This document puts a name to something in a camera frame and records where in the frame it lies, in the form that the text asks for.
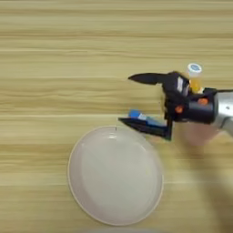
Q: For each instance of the orange juice bottle white cap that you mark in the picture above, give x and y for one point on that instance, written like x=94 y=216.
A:
x=194 y=72

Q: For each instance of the small black box white label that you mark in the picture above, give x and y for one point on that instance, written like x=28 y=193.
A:
x=179 y=83

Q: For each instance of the blue small packet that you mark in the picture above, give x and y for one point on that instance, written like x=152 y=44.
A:
x=135 y=114

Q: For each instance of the cream round plate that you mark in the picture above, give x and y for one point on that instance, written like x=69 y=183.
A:
x=115 y=179

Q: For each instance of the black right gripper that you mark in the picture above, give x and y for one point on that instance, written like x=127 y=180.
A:
x=197 y=110

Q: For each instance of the pink plastic cup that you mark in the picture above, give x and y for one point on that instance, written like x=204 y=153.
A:
x=194 y=135

